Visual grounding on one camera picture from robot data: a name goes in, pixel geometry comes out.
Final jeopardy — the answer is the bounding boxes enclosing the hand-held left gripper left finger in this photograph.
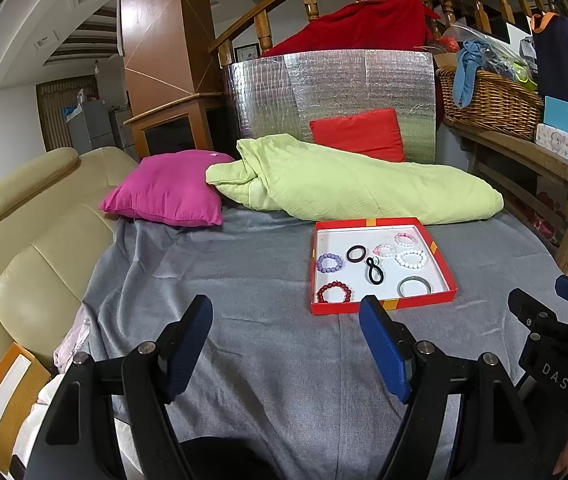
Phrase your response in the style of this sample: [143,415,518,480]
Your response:
[24,294,214,480]

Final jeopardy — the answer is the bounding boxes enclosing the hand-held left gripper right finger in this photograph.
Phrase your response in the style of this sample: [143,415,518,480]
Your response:
[359,294,557,480]

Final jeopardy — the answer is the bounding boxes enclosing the purple bead bracelet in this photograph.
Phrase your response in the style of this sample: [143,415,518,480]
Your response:
[316,252,345,275]

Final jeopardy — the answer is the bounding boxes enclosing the red shallow box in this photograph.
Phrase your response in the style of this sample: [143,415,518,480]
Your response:
[310,216,458,317]

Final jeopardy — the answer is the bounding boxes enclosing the silver bangle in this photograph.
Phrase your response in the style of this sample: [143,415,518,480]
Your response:
[397,276,432,298]

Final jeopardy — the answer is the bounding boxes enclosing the grey blanket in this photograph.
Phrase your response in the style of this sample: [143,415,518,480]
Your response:
[81,205,568,480]

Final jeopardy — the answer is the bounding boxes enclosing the pale pink cloth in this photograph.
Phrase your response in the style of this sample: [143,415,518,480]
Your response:
[53,305,92,373]

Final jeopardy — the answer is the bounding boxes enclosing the wooden bench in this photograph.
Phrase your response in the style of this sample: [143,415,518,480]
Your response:
[444,120,568,278]

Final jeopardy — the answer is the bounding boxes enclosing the magenta pillow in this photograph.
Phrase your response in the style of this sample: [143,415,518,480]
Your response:
[99,150,235,227]

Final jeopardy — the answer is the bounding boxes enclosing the light green quilt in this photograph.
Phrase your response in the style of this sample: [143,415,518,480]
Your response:
[205,135,505,226]

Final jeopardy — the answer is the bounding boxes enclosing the orange and white box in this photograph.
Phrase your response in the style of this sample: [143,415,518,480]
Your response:
[0,342,52,473]

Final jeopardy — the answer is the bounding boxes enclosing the beige leather sofa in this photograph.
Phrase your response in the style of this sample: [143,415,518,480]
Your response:
[0,146,140,461]

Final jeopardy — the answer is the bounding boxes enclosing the wicker basket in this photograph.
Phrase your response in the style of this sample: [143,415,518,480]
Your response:
[436,67,547,143]

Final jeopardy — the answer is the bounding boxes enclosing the red cushion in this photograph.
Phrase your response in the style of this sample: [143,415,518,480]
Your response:
[309,108,407,163]

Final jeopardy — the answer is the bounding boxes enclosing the navy bag with orange trim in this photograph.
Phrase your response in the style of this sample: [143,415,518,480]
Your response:
[529,12,568,101]

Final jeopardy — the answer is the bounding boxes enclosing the blue cloth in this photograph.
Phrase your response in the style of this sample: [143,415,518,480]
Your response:
[453,40,490,110]

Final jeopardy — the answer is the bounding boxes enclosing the wooden cabinet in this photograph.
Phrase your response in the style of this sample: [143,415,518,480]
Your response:
[124,92,227,161]

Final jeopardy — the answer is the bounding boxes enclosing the grey refrigerator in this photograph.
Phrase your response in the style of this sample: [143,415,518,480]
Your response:
[66,100,117,153]

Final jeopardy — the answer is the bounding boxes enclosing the silver foil panel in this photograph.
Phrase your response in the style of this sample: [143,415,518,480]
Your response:
[221,50,437,166]

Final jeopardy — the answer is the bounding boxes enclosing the brown slatted screen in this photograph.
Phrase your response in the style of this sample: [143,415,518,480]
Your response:
[36,76,100,151]

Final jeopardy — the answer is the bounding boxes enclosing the wooden column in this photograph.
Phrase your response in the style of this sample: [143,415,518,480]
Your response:
[119,0,225,111]

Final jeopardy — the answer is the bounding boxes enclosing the red cloth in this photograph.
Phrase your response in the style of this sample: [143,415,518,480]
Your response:
[259,0,440,58]

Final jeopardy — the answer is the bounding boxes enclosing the wooden stair railing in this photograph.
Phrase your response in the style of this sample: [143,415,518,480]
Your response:
[209,0,565,68]

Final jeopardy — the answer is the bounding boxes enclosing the black hair tie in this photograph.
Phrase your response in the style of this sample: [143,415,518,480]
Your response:
[365,256,386,285]

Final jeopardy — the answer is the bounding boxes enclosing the red bead bracelet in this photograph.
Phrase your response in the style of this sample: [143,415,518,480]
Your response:
[316,282,352,304]

